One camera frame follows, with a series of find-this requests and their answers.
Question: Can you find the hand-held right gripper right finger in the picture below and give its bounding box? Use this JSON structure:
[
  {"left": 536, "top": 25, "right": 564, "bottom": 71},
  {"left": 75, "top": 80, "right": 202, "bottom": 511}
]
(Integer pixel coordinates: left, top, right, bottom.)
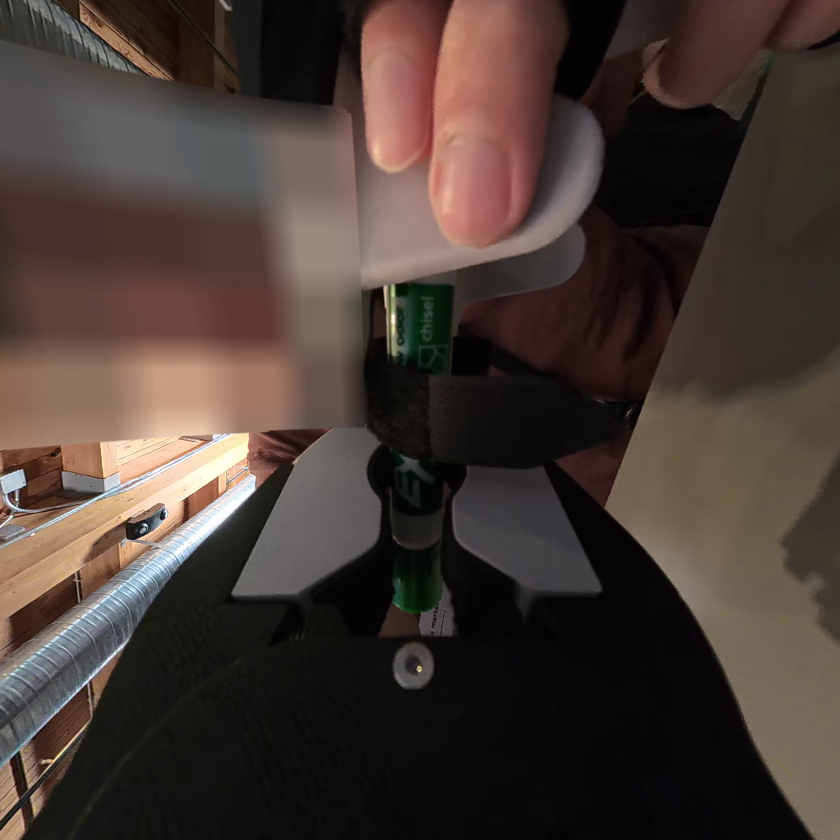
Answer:
[{"left": 449, "top": 462, "right": 603, "bottom": 595}]

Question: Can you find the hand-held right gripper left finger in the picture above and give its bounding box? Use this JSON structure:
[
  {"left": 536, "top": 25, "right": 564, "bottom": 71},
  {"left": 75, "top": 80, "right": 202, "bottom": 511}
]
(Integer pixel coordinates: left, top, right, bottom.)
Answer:
[{"left": 231, "top": 428, "right": 388, "bottom": 601}]

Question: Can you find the white-barrelled marker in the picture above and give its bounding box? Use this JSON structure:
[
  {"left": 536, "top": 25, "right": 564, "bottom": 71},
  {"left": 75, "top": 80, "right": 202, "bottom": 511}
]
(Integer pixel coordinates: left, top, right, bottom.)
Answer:
[
  {"left": 420, "top": 587, "right": 458, "bottom": 636},
  {"left": 382, "top": 283, "right": 411, "bottom": 368}
]

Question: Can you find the green dry-erase marker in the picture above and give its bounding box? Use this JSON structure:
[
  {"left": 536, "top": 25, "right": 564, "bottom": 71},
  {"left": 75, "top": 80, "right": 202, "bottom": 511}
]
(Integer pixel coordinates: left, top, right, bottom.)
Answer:
[{"left": 386, "top": 281, "right": 457, "bottom": 614}]

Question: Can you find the black hook-and-loop strap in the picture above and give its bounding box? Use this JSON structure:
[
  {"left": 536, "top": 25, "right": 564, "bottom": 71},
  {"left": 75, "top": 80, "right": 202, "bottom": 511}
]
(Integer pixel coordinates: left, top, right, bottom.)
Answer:
[{"left": 363, "top": 338, "right": 627, "bottom": 470}]

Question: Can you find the person's left hand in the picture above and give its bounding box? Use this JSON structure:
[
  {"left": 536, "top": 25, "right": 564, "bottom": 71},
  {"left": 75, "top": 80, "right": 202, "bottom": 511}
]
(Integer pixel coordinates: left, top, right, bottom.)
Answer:
[{"left": 360, "top": 0, "right": 840, "bottom": 249}]

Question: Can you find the black pipe clamp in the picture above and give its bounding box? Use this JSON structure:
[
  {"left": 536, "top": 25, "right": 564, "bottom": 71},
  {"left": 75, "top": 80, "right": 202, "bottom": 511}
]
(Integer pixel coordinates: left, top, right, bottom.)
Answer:
[{"left": 125, "top": 502, "right": 170, "bottom": 540}]

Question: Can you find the thin metal conduit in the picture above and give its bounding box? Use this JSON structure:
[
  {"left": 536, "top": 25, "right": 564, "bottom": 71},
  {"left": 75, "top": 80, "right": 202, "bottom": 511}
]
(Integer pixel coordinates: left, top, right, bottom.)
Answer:
[{"left": 0, "top": 434, "right": 232, "bottom": 549}]

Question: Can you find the person's maroon sweater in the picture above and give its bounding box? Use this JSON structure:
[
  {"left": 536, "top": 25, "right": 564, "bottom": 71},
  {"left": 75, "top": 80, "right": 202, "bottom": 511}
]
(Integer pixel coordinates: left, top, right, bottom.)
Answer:
[{"left": 248, "top": 222, "right": 715, "bottom": 508}]

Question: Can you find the white block on beam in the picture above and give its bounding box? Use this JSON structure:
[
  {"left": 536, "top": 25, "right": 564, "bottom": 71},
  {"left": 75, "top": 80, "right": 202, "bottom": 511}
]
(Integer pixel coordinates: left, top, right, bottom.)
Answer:
[{"left": 61, "top": 469, "right": 122, "bottom": 494}]

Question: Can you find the silver spiral duct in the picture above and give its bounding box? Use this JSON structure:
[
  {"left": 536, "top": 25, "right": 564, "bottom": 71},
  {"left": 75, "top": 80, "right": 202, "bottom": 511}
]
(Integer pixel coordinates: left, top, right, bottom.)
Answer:
[
  {"left": 0, "top": 476, "right": 257, "bottom": 765},
  {"left": 0, "top": 0, "right": 155, "bottom": 76}
]

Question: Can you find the black cable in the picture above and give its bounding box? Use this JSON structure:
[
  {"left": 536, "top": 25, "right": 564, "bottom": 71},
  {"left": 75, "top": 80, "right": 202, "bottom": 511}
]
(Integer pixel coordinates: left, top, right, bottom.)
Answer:
[{"left": 0, "top": 725, "right": 89, "bottom": 818}]

